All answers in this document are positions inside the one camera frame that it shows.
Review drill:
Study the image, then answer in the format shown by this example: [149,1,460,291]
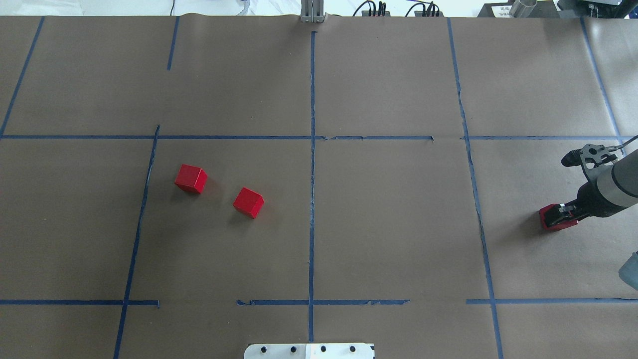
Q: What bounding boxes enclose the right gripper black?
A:
[544,182,599,223]

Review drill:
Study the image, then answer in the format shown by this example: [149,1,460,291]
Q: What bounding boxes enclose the brown paper table cover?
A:
[1,14,637,359]

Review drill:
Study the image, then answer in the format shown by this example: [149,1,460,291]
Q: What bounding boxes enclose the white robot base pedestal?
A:
[244,343,376,359]

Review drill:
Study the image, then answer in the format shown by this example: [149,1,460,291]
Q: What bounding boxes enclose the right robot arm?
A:
[539,144,638,230]

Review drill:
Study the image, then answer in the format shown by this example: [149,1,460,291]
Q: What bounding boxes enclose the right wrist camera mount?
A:
[561,144,622,174]

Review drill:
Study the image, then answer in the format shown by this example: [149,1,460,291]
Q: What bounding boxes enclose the aluminium frame post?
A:
[300,0,325,23]

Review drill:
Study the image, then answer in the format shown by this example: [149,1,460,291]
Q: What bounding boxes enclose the metal cup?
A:
[509,0,538,18]

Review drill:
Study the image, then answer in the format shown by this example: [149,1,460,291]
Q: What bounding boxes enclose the red block one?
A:
[233,187,265,219]
[174,164,208,194]
[539,203,579,231]

